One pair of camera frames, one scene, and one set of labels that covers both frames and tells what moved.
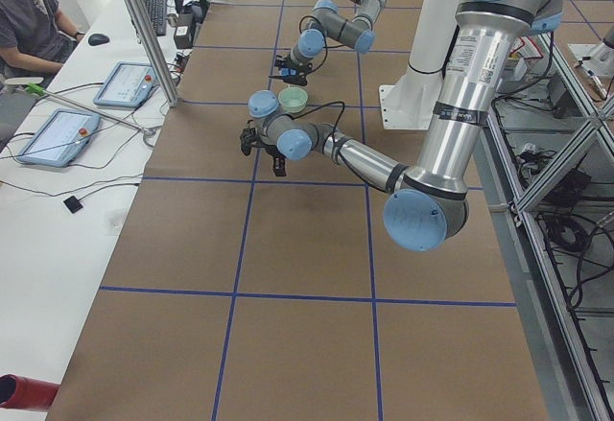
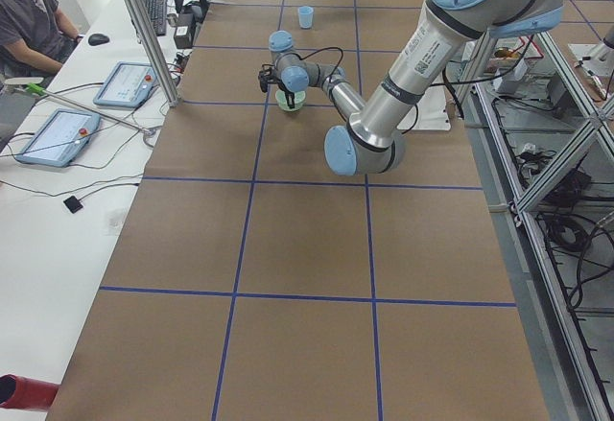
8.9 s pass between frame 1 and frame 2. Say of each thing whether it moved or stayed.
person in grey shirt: stayed
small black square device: stayed
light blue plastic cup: moved
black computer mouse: stayed
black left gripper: moved
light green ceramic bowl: stayed
